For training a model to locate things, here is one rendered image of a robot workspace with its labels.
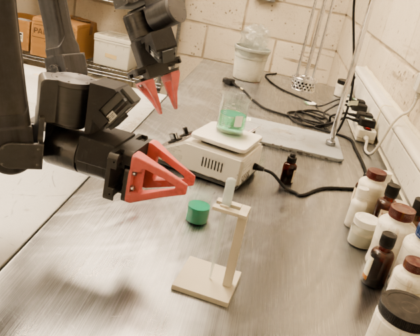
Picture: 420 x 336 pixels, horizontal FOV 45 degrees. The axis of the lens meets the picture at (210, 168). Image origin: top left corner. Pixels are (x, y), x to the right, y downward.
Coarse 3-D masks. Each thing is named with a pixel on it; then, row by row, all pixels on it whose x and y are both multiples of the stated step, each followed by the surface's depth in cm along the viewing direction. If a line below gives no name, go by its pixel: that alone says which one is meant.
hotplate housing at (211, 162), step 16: (176, 144) 103; (192, 144) 102; (208, 144) 102; (160, 160) 106; (192, 160) 102; (208, 160) 101; (224, 160) 99; (240, 160) 98; (256, 160) 107; (208, 176) 102; (224, 176) 100; (240, 176) 99
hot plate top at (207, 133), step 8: (200, 128) 105; (208, 128) 106; (192, 136) 101; (200, 136) 101; (208, 136) 101; (216, 136) 102; (224, 136) 103; (248, 136) 106; (256, 136) 107; (216, 144) 100; (224, 144) 99; (232, 144) 100; (240, 144) 100; (248, 144) 101; (256, 144) 104; (240, 152) 98
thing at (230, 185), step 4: (228, 180) 65; (232, 180) 64; (228, 184) 65; (232, 184) 64; (228, 188) 65; (232, 188) 65; (224, 192) 65; (228, 192) 65; (232, 192) 65; (224, 196) 65; (228, 196) 65; (232, 196) 65; (224, 200) 66; (228, 200) 65; (224, 204) 66; (228, 204) 66
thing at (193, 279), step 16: (224, 208) 65; (240, 208) 66; (240, 224) 66; (240, 240) 67; (192, 272) 71; (208, 272) 72; (224, 272) 73; (240, 272) 74; (176, 288) 68; (192, 288) 68; (208, 288) 69; (224, 288) 69; (224, 304) 67
